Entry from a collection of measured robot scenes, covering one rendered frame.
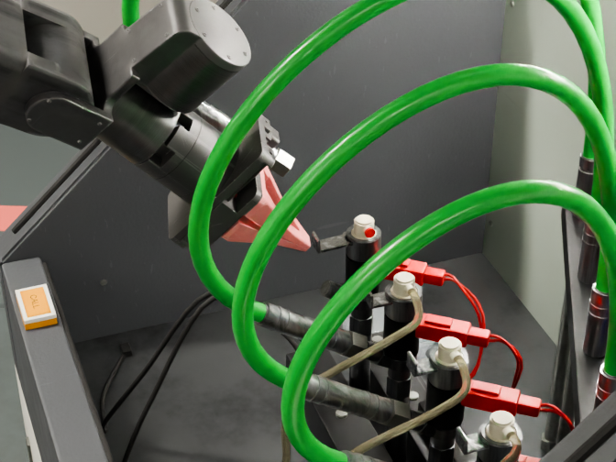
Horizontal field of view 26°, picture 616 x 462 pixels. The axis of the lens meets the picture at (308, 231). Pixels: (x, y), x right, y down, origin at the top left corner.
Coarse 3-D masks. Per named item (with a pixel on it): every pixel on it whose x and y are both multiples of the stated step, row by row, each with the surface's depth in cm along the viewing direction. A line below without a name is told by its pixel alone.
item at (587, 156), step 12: (132, 0) 105; (588, 0) 101; (132, 12) 105; (588, 12) 101; (600, 12) 102; (600, 24) 102; (600, 36) 103; (588, 84) 105; (588, 96) 106; (588, 144) 108; (588, 156) 109; (588, 168) 109
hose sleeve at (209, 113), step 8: (200, 104) 110; (208, 104) 110; (200, 112) 110; (208, 112) 110; (216, 112) 110; (208, 120) 110; (216, 120) 110; (224, 120) 110; (216, 128) 110; (224, 128) 110
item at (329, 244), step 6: (342, 234) 106; (324, 240) 105; (330, 240) 105; (336, 240) 105; (342, 240) 105; (324, 246) 105; (330, 246) 105; (336, 246) 105; (342, 246) 105; (348, 246) 105; (318, 252) 104
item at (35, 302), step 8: (40, 288) 127; (24, 296) 126; (32, 296) 126; (40, 296) 126; (24, 304) 125; (32, 304) 125; (40, 304) 125; (48, 304) 125; (32, 312) 124; (40, 312) 124; (48, 312) 124; (48, 320) 124; (56, 320) 124; (32, 328) 124
